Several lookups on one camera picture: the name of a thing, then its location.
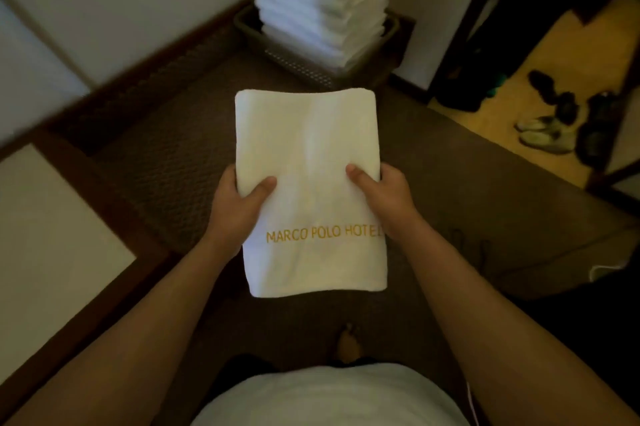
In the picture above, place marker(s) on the person's left hand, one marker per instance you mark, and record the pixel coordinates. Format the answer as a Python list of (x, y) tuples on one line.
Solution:
[(231, 218)]

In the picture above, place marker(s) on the person's right hand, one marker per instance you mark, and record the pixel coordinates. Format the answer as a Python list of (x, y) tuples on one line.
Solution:
[(391, 200)]

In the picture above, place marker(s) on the person's left thumb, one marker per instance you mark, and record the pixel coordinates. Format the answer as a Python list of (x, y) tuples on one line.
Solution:
[(263, 187)]

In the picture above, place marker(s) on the person's right thumb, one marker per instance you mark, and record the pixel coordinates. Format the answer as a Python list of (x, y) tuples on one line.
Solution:
[(361, 179)]

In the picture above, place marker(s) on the white towel gold lettering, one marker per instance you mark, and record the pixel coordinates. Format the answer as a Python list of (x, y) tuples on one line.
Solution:
[(309, 190)]

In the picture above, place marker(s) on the person's right forearm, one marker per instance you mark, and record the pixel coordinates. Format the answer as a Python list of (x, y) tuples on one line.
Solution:
[(505, 335)]

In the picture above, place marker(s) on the person's left forearm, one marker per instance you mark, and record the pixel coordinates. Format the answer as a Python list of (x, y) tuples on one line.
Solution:
[(125, 340)]

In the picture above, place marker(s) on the brown plastic laundry basket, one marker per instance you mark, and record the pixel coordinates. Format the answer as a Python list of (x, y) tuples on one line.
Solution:
[(320, 58)]

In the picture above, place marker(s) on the person's foot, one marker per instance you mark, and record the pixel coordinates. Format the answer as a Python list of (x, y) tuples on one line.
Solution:
[(348, 343)]

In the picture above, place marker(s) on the black shoe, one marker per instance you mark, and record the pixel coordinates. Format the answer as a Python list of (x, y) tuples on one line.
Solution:
[(567, 108)]

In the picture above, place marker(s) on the person's white shirt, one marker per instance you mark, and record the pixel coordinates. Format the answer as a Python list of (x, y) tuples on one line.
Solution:
[(330, 398)]

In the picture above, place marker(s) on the white bed mattress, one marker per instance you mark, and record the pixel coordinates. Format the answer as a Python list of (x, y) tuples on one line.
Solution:
[(50, 250)]

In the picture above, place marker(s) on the dark wooden furniture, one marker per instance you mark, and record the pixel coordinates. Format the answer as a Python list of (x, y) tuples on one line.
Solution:
[(505, 5)]

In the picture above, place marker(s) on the dark wooden bed frame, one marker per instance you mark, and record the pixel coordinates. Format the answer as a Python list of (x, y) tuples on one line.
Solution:
[(100, 240)]

